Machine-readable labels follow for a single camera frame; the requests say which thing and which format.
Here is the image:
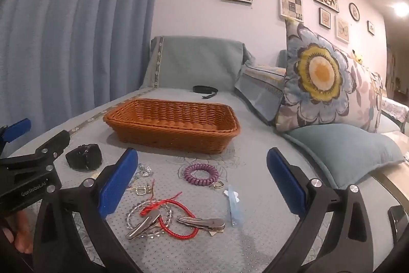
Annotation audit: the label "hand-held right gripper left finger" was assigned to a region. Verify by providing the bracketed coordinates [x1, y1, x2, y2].
[32, 148, 141, 273]

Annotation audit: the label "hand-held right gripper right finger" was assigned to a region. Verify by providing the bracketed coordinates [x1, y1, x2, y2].
[267, 148, 403, 273]

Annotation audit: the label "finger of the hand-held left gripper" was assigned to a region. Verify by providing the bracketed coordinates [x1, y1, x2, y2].
[0, 118, 32, 147]
[0, 130, 71, 170]

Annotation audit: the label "clear bead bracelet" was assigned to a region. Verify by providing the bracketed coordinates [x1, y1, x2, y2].
[126, 199, 173, 240]

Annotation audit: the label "crystal charm chain bracelet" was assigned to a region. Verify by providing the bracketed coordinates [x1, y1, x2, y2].
[128, 164, 154, 189]

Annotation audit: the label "black wrist watch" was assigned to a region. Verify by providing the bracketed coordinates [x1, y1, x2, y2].
[65, 143, 103, 170]

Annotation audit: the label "red cord bracelet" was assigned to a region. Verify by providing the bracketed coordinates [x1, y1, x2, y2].
[141, 192, 199, 241]

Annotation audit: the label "silver hair clip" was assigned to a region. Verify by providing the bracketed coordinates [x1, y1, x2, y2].
[125, 210, 162, 240]
[177, 215, 226, 233]

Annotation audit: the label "translucent blue hair clip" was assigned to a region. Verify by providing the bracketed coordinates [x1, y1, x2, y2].
[224, 185, 242, 229]

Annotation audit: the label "brown wicker basket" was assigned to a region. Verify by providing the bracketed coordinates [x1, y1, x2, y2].
[103, 98, 241, 155]

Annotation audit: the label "purple coil bracelet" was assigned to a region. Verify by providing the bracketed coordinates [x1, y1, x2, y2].
[184, 163, 219, 187]

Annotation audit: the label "person's left hand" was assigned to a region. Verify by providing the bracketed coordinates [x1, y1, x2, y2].
[0, 209, 35, 255]

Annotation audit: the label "plain teal pillow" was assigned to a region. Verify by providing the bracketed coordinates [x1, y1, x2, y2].
[281, 124, 406, 190]

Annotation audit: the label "striped blue cushion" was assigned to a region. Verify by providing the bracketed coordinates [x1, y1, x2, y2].
[235, 63, 288, 126]

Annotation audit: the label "leaf print pillow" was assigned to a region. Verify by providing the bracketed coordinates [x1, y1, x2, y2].
[347, 62, 384, 133]

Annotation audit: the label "large flower print pillow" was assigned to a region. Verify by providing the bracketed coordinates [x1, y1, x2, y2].
[275, 17, 363, 134]

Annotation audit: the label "blue curtain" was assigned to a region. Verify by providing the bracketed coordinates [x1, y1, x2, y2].
[0, 0, 167, 146]

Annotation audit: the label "floral lace cloth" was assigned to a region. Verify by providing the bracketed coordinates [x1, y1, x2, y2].
[382, 96, 409, 124]

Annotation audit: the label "ceiling light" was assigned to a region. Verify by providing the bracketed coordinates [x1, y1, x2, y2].
[391, 1, 409, 18]

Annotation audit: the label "black strap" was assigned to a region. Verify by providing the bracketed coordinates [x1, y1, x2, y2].
[192, 85, 218, 100]

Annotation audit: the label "white butterfly picture frame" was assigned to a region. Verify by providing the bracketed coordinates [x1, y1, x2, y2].
[335, 15, 350, 43]

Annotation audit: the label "narrow black picture frame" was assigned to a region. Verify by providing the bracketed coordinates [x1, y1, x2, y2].
[319, 7, 332, 29]

